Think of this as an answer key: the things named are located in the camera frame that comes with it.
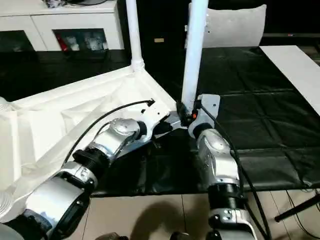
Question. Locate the black stand leg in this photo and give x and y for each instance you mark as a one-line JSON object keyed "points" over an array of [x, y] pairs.
{"points": [[297, 208]]}

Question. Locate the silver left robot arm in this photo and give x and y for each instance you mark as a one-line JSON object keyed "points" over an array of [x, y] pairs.
{"points": [[112, 140]]}

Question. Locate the black bar red light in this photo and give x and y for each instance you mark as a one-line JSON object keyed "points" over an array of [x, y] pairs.
{"points": [[280, 35]]}

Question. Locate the white board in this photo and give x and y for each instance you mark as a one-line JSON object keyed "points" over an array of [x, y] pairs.
{"points": [[292, 67]]}

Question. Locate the white cabinet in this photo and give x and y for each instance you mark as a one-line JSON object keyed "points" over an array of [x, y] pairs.
{"points": [[75, 20]]}

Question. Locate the grey cushion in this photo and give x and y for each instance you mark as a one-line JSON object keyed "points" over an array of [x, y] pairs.
{"points": [[237, 27]]}

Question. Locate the black mat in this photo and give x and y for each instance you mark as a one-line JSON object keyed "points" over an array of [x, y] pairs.
{"points": [[262, 125]]}

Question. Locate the small beige label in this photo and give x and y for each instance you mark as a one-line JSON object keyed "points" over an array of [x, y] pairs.
{"points": [[158, 40]]}

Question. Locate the dark blue cabinet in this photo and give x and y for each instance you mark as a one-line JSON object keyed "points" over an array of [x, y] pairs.
{"points": [[160, 20]]}

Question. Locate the dark grey bag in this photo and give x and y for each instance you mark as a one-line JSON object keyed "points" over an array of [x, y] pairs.
{"points": [[52, 3]]}

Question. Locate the white plastic table top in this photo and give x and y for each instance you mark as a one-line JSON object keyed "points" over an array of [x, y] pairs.
{"points": [[50, 112]]}

